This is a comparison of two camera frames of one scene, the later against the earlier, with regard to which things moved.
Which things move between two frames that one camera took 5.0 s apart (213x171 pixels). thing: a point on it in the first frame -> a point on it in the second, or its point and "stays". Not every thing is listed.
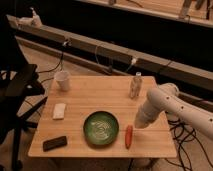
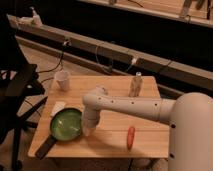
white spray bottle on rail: [36, 20] stays
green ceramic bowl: [101, 128] -> [66, 124]
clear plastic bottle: [136, 84] stays
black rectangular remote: [54, 143] -> [46, 147]
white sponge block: [59, 111] stays
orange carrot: [128, 136] stays
